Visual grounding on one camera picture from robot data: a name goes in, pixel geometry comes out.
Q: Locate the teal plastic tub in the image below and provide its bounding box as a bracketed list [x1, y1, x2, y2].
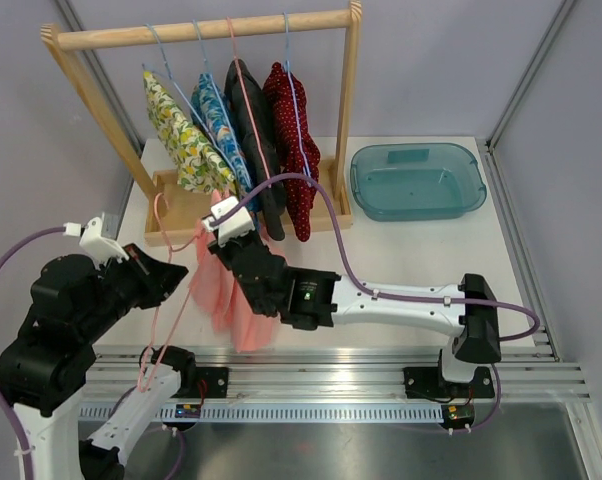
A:
[350, 142, 487, 222]

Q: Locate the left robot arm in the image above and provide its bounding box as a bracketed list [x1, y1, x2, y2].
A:
[0, 244, 229, 479]

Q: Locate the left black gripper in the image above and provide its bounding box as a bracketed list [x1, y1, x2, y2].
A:
[80, 240, 190, 339]

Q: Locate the blue hanger under floral skirt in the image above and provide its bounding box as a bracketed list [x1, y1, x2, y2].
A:
[192, 20, 249, 179]

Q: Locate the yellow lemon print skirt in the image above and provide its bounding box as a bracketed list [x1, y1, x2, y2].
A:
[143, 71, 236, 194]

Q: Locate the wooden clothes rack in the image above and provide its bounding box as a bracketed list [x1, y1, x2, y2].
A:
[40, 1, 362, 247]

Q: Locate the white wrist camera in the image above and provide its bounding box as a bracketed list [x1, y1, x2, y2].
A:
[63, 217, 129, 265]
[201, 196, 255, 247]

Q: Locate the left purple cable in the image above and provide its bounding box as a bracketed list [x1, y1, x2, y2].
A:
[0, 225, 82, 480]

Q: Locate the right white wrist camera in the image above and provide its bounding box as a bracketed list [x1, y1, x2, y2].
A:
[201, 196, 255, 247]

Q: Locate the purple cable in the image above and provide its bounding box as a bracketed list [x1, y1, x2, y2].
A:
[208, 172, 541, 434]
[0, 225, 82, 480]

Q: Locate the pink wire hanger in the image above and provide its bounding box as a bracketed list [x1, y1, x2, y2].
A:
[136, 193, 198, 393]

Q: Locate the right aluminium frame post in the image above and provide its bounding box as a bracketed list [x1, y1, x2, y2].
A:
[485, 0, 579, 154]

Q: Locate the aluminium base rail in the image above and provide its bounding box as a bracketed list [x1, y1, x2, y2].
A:
[48, 345, 593, 404]

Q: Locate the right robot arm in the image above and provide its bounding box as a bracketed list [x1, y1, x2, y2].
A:
[208, 233, 502, 402]

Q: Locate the left aluminium frame post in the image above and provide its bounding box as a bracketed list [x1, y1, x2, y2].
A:
[53, 0, 143, 189]

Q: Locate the blue hanger under lemon skirt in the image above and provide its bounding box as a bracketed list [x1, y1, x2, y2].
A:
[140, 23, 232, 171]

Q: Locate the aluminium frame post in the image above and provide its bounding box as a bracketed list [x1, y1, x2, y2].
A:
[485, 0, 579, 154]
[53, 0, 143, 189]

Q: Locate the blue floral skirt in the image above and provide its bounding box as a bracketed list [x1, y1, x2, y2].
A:
[190, 73, 253, 195]

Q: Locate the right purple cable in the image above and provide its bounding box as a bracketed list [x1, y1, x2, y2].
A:
[208, 172, 541, 434]

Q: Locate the dark grey dotted skirt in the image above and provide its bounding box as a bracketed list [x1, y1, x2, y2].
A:
[224, 59, 287, 241]

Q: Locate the red dotted skirt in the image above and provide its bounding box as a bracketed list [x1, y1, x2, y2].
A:
[263, 62, 321, 242]

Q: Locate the slotted grey cable duct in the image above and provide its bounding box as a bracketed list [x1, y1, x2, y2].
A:
[80, 403, 445, 424]

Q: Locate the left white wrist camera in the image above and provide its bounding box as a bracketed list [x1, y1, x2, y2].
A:
[63, 217, 129, 265]

